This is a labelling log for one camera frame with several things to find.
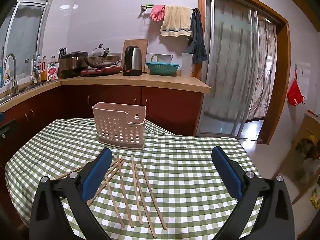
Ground pile of wooden chopsticks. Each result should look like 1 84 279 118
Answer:
53 154 167 239

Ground small steel tap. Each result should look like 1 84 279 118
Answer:
24 54 40 83

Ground knife block with scissors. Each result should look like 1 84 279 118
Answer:
57 47 67 78

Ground curved steel faucet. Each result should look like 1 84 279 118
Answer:
4 53 19 94

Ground wooden door frame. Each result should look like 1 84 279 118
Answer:
198 0 292 145

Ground wooden kitchen countertop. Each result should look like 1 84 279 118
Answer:
0 74 212 113

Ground dark hanging cloth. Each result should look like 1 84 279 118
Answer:
187 8 208 65

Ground steel kitchen sink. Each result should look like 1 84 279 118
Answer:
0 85 38 105

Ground red hanging bag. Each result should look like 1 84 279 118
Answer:
287 67 307 107

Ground pink rubber gloves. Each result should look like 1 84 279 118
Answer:
149 4 166 22

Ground steel rice cooker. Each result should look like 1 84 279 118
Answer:
60 52 89 79

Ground white wall paper sheet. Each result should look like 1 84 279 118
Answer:
295 62 312 85

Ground amber oil bottle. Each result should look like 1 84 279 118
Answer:
40 56 48 83

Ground light wooden side table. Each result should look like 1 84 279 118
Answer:
291 112 320 205

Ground striped sheer curtain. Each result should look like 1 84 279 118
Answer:
212 0 278 120

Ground green handled jug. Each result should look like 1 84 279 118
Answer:
150 54 174 64

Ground steel wok lid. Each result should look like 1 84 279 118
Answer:
92 44 118 58

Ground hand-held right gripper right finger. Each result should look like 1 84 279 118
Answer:
211 146 295 240

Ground beige striped towel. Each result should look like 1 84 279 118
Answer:
160 5 192 37

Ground teal plastic colander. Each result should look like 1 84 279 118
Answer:
146 61 180 75

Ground green white checkered tablecloth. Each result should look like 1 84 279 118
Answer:
4 117 264 240

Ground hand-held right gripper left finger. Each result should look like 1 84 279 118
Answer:
29 147 113 240

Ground large kitchen window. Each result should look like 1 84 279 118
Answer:
0 0 55 65

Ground wooden cutting board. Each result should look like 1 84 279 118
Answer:
122 39 148 73

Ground red induction cooker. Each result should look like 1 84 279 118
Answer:
80 66 123 77

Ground sliding glass door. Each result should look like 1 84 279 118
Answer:
200 0 259 138

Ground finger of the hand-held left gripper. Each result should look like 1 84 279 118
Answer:
0 112 18 144

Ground steel wok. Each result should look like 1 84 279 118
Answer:
84 54 120 68

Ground translucent white container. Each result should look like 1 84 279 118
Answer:
182 52 195 78

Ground metal towel rail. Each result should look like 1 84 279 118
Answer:
140 4 198 20

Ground white cleaner bottle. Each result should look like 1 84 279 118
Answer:
3 66 12 85

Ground pink white pouch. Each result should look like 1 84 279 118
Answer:
47 62 59 82

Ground black steel electric kettle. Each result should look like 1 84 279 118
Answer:
122 46 143 77

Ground pink perforated utensil basket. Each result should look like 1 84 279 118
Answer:
92 102 147 150

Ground dark red kitchen cabinets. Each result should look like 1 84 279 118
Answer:
0 85 203 165

